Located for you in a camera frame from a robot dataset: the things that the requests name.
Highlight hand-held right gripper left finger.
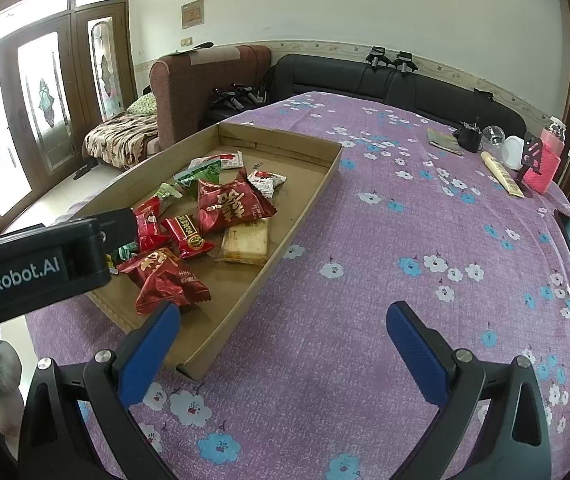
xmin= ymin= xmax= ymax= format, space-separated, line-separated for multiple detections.
xmin=17 ymin=301 xmax=182 ymax=480

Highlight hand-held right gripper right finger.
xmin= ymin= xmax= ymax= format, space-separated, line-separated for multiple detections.
xmin=386 ymin=301 xmax=553 ymax=480

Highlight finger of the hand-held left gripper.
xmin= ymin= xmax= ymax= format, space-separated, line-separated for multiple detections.
xmin=100 ymin=208 xmax=138 ymax=253

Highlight narrow red snack packet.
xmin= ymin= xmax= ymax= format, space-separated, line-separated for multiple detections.
xmin=132 ymin=196 xmax=172 ymax=253

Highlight small red snack packet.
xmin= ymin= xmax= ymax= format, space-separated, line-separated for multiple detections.
xmin=160 ymin=214 xmax=216 ymax=260

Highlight large dark red snack packet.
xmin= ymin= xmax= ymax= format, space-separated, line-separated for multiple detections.
xmin=196 ymin=167 xmax=278 ymax=236

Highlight yellow cake packet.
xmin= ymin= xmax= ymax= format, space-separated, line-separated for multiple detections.
xmin=215 ymin=217 xmax=272 ymax=266

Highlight cardboard tray box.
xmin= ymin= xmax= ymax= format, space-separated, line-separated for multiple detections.
xmin=85 ymin=121 xmax=343 ymax=383

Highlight person's left hand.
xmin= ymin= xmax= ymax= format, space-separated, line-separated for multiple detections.
xmin=0 ymin=325 xmax=24 ymax=438

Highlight pale green snack packet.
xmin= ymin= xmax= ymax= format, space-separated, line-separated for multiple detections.
xmin=157 ymin=182 xmax=186 ymax=202

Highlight dark slippers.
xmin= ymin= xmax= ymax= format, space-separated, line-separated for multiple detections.
xmin=72 ymin=160 xmax=100 ymax=181

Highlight brown patterned blanket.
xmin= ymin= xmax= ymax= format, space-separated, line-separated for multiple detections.
xmin=82 ymin=110 xmax=158 ymax=170

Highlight purple floral tablecloth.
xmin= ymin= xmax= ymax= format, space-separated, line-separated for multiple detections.
xmin=25 ymin=91 xmax=570 ymax=480

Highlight green pillow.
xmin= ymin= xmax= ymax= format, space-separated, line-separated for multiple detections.
xmin=127 ymin=94 xmax=158 ymax=116

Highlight brown armchair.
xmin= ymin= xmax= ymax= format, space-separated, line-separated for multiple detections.
xmin=149 ymin=45 xmax=272 ymax=151

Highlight wooden glass door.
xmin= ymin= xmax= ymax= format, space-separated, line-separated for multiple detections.
xmin=0 ymin=0 xmax=136 ymax=241

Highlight black bag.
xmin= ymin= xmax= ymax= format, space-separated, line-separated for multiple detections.
xmin=200 ymin=82 xmax=270 ymax=128

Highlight cream lotion tube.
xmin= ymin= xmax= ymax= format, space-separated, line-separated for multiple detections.
xmin=481 ymin=151 xmax=526 ymax=198

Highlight olive folded cloth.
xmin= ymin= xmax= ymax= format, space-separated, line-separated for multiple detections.
xmin=427 ymin=127 xmax=463 ymax=156

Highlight small black container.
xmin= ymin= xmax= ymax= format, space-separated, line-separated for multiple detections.
xmin=452 ymin=117 xmax=483 ymax=153

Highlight pink bottle with knit sleeve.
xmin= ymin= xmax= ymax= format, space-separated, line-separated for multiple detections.
xmin=522 ymin=117 xmax=566 ymax=195

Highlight white rounded box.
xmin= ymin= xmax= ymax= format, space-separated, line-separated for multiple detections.
xmin=502 ymin=136 xmax=524 ymax=170

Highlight clear glass cup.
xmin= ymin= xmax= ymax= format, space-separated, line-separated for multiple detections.
xmin=482 ymin=125 xmax=506 ymax=158

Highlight black phone stand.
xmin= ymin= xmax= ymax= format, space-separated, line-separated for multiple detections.
xmin=515 ymin=131 xmax=546 ymax=198

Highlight black sofa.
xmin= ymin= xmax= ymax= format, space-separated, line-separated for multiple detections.
xmin=260 ymin=53 xmax=528 ymax=133

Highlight black spare gripper device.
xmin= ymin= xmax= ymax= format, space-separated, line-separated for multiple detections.
xmin=390 ymin=51 xmax=418 ymax=75
xmin=365 ymin=46 xmax=390 ymax=68

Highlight small wall plaque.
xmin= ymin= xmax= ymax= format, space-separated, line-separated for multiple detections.
xmin=181 ymin=0 xmax=204 ymax=28

